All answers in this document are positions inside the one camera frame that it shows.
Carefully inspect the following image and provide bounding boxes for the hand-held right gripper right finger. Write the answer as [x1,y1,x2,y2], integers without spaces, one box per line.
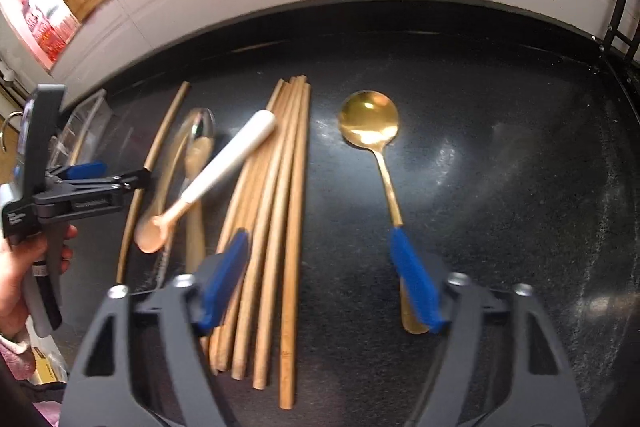
[389,227,588,427]

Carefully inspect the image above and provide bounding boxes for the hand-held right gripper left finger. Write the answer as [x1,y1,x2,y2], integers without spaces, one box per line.
[59,227,251,427]

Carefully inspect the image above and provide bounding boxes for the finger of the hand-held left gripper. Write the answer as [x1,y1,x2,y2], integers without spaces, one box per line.
[47,161,110,182]
[34,169,152,220]

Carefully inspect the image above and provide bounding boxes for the clear plastic tray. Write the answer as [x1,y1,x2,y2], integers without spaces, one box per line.
[47,89,118,172]

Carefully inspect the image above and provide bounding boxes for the tan wooden spoon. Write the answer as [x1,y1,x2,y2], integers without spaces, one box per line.
[184,136,213,275]

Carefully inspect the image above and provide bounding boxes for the bamboo chopstick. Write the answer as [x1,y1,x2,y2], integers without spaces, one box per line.
[116,81,192,285]

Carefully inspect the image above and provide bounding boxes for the bundle of wooden chopsticks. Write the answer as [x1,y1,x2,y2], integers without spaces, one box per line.
[207,76,312,412]

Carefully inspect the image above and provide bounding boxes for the white-handled pink spoon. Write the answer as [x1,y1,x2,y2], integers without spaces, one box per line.
[134,109,278,254]

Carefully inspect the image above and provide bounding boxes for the steel spoon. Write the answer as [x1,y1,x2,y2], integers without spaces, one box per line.
[155,107,218,288]

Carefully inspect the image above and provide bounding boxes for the gold metal spoon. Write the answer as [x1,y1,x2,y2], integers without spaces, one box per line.
[339,91,431,335]

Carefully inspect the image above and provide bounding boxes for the person's left hand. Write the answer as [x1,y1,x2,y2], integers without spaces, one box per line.
[0,224,80,340]

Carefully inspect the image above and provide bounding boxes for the metal faucet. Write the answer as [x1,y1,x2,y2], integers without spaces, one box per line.
[0,112,26,155]

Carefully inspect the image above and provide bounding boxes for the clear bottle red label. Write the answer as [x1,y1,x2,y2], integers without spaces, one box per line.
[9,0,81,62]

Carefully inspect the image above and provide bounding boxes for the yellow cardboard box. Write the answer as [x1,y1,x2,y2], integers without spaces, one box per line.
[27,342,68,385]

